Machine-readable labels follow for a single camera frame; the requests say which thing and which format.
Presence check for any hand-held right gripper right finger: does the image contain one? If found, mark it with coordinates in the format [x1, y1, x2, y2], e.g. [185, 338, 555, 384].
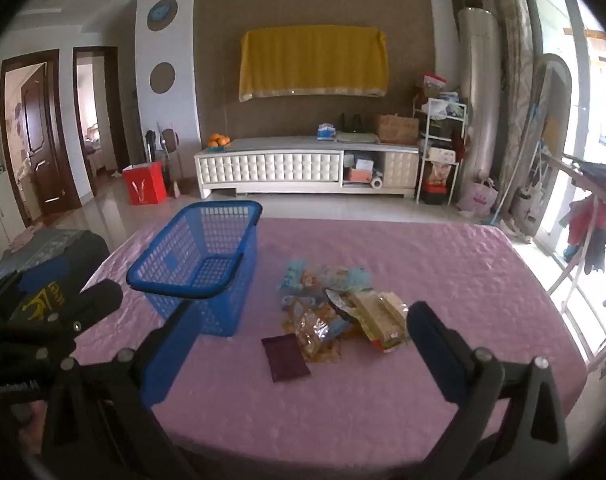
[407, 301, 570, 480]

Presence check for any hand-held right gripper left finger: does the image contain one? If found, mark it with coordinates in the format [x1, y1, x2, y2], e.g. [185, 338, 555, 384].
[43, 302, 200, 480]

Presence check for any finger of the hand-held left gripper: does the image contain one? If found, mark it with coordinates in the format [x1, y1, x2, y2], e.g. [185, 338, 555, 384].
[62, 279, 125, 337]

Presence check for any orange snack packet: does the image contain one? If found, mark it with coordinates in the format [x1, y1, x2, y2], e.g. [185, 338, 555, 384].
[370, 335, 409, 352]

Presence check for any biscuit stick packet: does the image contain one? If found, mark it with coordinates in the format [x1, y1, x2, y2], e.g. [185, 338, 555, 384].
[378, 291, 410, 337]

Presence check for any blue plastic basket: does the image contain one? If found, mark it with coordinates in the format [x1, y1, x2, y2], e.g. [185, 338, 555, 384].
[126, 200, 263, 337]

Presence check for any dark silver snack packet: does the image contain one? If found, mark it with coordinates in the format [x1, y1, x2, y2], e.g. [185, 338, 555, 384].
[325, 287, 359, 322]

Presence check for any clear pastry packet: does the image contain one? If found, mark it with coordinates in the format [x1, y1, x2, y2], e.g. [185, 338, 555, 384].
[283, 300, 344, 363]

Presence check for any purple snack packet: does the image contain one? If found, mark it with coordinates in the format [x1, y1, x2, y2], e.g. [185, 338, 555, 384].
[261, 334, 311, 383]

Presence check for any small light blue snack packet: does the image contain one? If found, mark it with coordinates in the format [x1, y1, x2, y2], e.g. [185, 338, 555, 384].
[281, 260, 309, 291]

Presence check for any dark grey printed chair cover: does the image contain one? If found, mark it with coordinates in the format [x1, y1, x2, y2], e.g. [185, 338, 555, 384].
[0, 230, 110, 322]

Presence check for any pink tablecloth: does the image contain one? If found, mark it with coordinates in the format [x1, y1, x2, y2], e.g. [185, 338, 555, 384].
[58, 217, 588, 480]

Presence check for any pink cloth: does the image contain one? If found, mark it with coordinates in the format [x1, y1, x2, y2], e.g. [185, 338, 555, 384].
[10, 225, 41, 253]

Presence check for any red gift bag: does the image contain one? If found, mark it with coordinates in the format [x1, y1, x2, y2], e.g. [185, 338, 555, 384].
[122, 161, 167, 206]

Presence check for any broom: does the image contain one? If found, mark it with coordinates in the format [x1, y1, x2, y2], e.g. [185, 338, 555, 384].
[168, 122, 184, 197]

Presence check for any pink shopping bag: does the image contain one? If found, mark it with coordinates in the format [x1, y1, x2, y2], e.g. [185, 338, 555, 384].
[457, 176, 498, 218]

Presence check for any red printed carton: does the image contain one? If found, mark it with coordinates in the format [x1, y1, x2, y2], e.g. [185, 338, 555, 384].
[430, 160, 458, 196]

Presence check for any brown wooden panel door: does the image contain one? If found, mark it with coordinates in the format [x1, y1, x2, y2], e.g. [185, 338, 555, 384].
[0, 49, 81, 221]

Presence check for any clothes drying rack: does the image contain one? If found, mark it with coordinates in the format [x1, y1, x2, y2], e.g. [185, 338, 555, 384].
[538, 152, 606, 376]

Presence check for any white tufted television cabinet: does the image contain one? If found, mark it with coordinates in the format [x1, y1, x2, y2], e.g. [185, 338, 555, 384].
[194, 136, 421, 200]

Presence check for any cardboard box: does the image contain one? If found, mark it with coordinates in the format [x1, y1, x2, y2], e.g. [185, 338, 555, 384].
[375, 113, 420, 145]

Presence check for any white metal shelf rack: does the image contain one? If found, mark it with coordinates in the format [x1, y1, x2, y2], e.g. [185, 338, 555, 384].
[414, 95, 468, 206]

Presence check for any silver standing air conditioner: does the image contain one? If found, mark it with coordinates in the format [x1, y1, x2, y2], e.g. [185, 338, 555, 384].
[458, 7, 504, 196]

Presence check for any patterned mattress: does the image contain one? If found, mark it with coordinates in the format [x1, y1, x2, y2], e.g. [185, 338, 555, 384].
[485, 0, 541, 211]

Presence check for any yellow cloth cover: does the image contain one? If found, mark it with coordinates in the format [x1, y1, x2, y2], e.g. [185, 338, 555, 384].
[239, 25, 389, 103]

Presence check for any open brown door frame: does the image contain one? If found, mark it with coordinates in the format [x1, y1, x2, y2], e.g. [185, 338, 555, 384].
[73, 46, 130, 196]

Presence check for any plain round brown wall decor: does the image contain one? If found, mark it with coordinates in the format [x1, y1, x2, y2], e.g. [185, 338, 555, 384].
[149, 62, 176, 95]

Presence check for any round wall decor blue centre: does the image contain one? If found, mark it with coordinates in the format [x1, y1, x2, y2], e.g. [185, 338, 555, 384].
[147, 0, 178, 27]

